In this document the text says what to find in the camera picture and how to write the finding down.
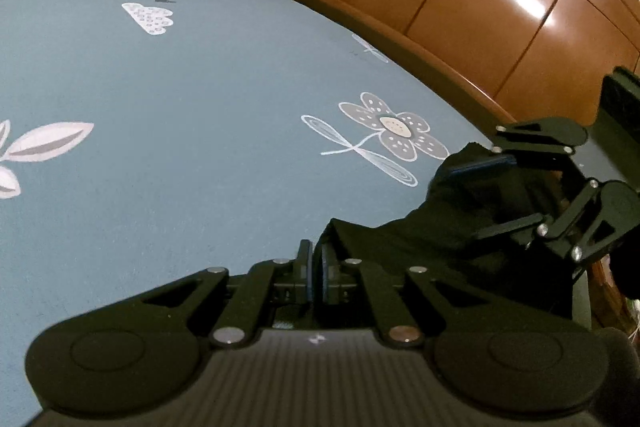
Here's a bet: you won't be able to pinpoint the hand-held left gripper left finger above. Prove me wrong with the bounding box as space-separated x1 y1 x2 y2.
125 239 317 349

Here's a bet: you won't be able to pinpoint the black pants with white drawstring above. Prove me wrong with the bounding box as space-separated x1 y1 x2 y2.
320 142 596 323

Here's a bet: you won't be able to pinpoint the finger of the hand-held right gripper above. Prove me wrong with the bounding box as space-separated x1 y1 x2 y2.
472 179 602 267
444 116 589 181

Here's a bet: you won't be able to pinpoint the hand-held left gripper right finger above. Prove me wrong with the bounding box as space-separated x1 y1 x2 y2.
320 243 497 349

